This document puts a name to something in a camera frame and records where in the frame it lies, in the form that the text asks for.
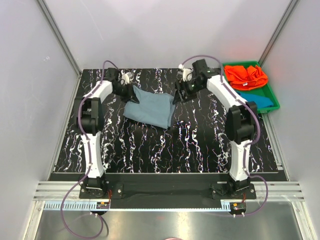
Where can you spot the aluminium corner post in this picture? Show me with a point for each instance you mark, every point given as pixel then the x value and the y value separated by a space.
pixel 58 35
pixel 292 5

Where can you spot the orange t shirt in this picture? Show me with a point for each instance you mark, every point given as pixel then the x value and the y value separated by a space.
pixel 245 79

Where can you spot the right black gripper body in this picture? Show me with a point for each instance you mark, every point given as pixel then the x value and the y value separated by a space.
pixel 190 88

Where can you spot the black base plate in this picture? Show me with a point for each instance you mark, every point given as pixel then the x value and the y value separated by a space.
pixel 167 201

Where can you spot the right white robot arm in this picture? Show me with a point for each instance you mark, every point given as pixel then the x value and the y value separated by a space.
pixel 241 126

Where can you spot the green plastic bin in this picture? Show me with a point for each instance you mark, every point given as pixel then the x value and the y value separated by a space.
pixel 265 91

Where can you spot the right aluminium corner post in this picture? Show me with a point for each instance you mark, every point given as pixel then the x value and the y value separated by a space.
pixel 292 5

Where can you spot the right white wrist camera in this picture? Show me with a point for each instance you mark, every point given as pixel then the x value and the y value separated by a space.
pixel 186 73

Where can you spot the aluminium rail frame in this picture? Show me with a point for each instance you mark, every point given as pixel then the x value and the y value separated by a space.
pixel 275 191

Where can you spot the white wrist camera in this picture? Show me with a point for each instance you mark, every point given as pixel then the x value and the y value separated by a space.
pixel 186 73
pixel 126 78

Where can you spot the grey-blue t shirt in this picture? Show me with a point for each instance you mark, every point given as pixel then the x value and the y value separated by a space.
pixel 154 109

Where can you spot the teal blue t shirt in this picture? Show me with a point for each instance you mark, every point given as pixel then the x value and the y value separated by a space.
pixel 262 102

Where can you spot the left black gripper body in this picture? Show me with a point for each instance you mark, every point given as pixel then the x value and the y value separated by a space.
pixel 124 92

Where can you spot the left aluminium corner post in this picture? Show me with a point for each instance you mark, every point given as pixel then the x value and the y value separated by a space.
pixel 58 35

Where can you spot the white slotted cable duct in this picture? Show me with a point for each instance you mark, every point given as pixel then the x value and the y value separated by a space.
pixel 92 206

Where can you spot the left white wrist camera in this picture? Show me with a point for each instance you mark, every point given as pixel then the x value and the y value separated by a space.
pixel 126 78

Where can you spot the left small connector box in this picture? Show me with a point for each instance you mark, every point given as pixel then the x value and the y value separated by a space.
pixel 103 205

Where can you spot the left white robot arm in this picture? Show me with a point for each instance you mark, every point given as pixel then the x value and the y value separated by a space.
pixel 90 121

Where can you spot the right small connector box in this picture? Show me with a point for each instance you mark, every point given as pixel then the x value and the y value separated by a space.
pixel 238 207

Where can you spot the small connector box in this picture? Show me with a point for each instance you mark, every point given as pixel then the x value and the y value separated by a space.
pixel 238 207
pixel 103 205

